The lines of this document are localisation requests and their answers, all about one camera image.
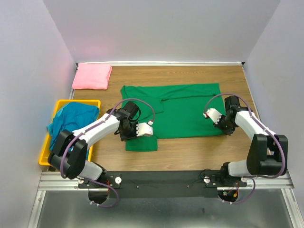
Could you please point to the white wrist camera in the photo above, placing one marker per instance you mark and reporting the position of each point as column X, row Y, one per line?
column 143, row 129
column 213, row 114

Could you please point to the folded pink t-shirt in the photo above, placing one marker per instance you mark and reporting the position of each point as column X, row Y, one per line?
column 92, row 76

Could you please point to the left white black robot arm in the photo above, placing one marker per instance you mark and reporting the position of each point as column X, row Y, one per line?
column 68, row 153

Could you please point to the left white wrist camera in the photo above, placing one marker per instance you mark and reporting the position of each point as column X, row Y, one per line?
column 143, row 129

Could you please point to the crumpled blue t-shirt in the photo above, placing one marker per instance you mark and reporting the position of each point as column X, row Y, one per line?
column 71, row 116

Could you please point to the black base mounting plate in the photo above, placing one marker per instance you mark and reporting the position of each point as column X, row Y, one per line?
column 163, row 184

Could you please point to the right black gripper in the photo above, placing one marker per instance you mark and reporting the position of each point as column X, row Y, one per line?
column 228, row 132

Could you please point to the aluminium frame rail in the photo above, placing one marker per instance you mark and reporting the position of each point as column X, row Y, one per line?
column 263, row 203

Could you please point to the green polo t-shirt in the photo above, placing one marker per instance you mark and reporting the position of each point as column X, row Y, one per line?
column 177, row 112

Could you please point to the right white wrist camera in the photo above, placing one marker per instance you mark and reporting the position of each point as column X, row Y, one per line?
column 213, row 114

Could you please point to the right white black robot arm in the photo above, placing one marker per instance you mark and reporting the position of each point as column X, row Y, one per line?
column 267, row 156

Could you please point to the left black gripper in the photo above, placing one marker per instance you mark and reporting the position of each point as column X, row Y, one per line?
column 123, row 137

